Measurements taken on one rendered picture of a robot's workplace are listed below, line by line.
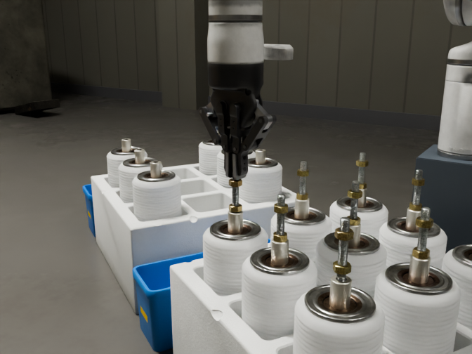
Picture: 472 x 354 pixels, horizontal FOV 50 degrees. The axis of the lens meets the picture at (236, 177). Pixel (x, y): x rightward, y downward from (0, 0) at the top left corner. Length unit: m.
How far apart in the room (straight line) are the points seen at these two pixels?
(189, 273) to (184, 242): 0.23
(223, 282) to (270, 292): 0.13
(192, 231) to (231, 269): 0.30
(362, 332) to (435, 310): 0.11
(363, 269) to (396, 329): 0.10
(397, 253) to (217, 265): 0.26
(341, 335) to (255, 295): 0.14
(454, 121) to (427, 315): 0.49
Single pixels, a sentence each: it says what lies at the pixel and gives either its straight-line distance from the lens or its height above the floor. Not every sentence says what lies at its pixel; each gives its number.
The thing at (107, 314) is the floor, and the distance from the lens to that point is 1.06.
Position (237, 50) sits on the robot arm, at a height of 0.51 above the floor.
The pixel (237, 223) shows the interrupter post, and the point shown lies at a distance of 0.74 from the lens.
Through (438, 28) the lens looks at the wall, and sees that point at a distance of 2.95.
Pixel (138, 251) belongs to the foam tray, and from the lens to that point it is 0.99.
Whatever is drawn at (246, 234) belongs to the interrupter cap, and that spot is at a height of 0.25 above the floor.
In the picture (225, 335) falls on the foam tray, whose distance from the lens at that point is 0.67.
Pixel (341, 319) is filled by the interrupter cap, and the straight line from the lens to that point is 0.54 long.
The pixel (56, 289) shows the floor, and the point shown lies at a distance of 1.18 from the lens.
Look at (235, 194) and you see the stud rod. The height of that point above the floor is 0.31.
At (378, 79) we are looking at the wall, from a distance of 3.04.
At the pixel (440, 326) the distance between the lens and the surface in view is 0.64.
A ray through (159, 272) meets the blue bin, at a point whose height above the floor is 0.10.
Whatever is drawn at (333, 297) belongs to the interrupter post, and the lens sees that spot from 0.56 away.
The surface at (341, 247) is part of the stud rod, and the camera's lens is 0.54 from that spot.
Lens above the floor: 0.54
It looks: 16 degrees down
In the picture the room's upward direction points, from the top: straight up
